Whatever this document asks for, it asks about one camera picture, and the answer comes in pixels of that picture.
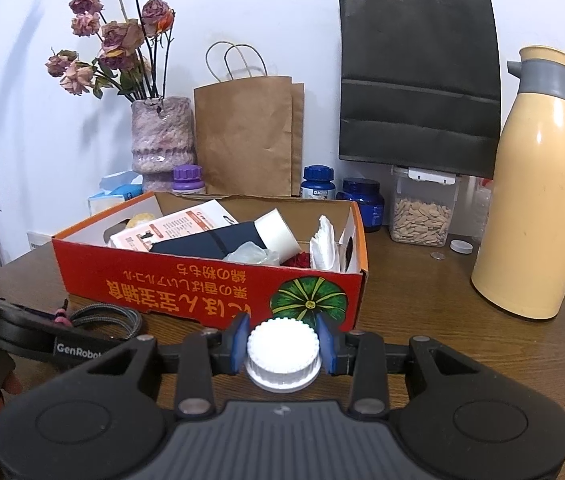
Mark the navy zip case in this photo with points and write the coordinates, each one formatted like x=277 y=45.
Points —
x=212 y=242

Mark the purple lid bottle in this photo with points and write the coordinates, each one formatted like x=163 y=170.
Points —
x=188 y=179

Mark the yellow thermos jug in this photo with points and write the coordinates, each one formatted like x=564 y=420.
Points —
x=537 y=200

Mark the black paper bag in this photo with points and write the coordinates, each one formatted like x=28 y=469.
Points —
x=417 y=60

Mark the yellow white plush toy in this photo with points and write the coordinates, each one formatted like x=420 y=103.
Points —
x=140 y=220

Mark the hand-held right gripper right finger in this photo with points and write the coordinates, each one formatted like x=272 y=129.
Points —
x=326 y=345

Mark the dark blue jar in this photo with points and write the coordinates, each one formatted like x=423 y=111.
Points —
x=365 y=205

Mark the brown paper bag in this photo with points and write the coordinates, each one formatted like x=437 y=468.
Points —
x=245 y=135

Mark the mottled pink vase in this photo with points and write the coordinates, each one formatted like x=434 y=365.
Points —
x=162 y=140

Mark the white cloth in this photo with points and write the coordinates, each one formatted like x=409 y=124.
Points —
x=323 y=245

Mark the orange cardboard box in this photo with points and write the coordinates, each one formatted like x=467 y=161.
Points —
x=187 y=290

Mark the clear plastic wrapper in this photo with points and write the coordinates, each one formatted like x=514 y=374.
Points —
x=250 y=254

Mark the clear seed container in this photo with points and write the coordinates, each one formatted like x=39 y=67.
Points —
x=422 y=220

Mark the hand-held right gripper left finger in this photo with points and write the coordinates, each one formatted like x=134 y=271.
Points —
x=239 y=345

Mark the dried rose bouquet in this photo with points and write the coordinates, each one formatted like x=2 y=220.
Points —
x=117 y=40

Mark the white ribbed bottle cap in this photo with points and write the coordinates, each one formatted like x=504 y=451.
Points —
x=282 y=355

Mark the blue bottle white label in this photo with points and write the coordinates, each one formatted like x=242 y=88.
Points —
x=317 y=185

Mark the blue white tissue pack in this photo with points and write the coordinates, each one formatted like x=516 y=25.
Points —
x=112 y=197

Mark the small white cap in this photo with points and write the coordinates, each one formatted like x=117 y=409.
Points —
x=461 y=246

